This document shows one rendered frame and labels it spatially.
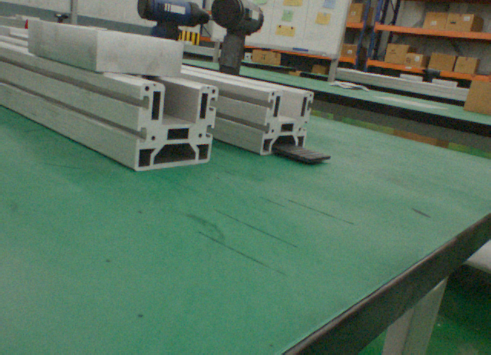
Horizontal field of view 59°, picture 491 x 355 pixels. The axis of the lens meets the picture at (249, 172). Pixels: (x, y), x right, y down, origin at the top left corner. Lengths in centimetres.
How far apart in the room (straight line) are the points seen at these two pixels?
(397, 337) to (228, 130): 46
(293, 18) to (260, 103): 338
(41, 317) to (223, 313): 8
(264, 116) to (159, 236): 29
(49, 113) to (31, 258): 33
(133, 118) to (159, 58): 11
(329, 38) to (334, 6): 25
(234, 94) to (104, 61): 20
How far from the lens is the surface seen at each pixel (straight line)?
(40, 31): 58
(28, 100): 63
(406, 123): 197
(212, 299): 24
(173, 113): 49
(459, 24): 1040
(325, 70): 1189
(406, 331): 81
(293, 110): 61
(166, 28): 107
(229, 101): 59
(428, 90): 391
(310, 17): 383
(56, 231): 30
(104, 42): 47
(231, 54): 83
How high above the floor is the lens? 91
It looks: 16 degrees down
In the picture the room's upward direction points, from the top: 9 degrees clockwise
